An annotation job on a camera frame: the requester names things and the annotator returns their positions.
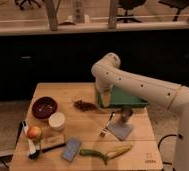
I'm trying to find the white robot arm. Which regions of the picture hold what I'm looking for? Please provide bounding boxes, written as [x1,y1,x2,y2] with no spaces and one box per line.
[91,53,189,171]

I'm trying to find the metal cup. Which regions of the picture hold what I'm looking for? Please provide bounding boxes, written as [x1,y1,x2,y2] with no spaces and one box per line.
[120,107,133,123]

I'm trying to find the white paper cup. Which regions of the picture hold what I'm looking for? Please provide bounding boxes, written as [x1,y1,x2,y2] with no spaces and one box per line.
[48,112,66,131]

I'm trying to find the green plastic tray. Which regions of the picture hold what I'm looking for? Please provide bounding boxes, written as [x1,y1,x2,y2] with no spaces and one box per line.
[95,86,148,108]

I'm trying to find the metal fork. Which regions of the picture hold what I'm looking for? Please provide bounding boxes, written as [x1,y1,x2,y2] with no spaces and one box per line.
[99,112,115,137]

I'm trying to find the grey blue cloth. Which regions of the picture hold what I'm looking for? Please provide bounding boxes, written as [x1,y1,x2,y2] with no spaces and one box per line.
[107,122,133,141]

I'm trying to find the yellow corn cob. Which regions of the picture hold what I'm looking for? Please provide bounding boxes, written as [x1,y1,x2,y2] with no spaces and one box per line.
[106,144,132,159]

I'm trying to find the blue sponge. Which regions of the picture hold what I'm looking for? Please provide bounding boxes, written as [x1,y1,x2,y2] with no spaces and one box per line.
[61,138,82,162]

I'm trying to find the dark red bowl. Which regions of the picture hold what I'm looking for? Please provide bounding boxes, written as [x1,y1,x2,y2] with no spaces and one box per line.
[32,96,57,119]

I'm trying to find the wooden block brush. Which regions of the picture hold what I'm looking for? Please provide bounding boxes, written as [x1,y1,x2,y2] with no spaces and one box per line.
[41,135,66,153]

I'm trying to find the red yellow apple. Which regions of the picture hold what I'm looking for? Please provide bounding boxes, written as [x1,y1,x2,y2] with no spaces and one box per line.
[27,126,42,140]

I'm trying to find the black office chair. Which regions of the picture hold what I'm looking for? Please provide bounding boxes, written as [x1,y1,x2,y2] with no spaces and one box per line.
[117,0,146,23]
[159,0,189,21]
[14,0,41,11]

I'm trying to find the black office chair right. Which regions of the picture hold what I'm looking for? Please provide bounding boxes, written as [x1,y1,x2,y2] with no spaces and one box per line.
[159,0,189,21]

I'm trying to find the black office chair left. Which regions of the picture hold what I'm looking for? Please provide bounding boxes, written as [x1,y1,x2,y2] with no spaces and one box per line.
[14,0,41,11]

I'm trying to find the white black handled brush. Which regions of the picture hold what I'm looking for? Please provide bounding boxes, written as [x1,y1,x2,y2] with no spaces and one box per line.
[22,121,40,160]

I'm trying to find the black cable right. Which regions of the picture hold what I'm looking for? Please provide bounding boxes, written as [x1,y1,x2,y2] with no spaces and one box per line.
[157,133,179,167]

